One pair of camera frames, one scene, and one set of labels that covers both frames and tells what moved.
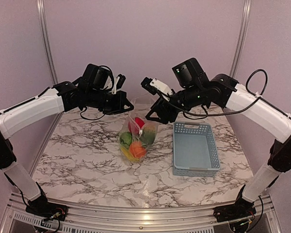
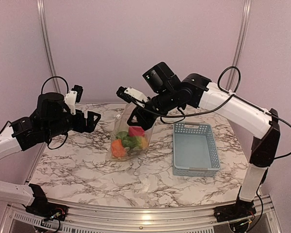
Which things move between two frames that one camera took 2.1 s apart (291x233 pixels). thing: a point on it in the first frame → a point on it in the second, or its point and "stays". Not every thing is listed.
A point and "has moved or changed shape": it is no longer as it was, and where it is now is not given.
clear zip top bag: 139,133 has moved or changed shape
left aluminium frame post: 45,27 stays
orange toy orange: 137,150 → 118,150
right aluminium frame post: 240,42 stays
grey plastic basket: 195,152 stays
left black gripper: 119,106 → 89,126
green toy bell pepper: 147,138 → 131,141
